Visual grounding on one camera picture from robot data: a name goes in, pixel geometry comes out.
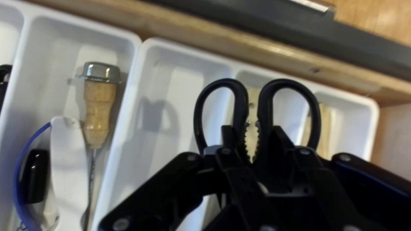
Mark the wooden drawer with dark front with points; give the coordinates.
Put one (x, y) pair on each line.
(265, 46)

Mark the white drawer organizer tray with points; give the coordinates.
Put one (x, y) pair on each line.
(172, 84)

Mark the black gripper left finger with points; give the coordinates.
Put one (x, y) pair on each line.
(193, 187)

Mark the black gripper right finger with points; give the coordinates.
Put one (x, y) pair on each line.
(335, 192)

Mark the white plastic utensil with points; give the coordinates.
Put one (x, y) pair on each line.
(66, 170)

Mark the blue rimmed utensil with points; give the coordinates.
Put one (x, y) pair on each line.
(20, 179)

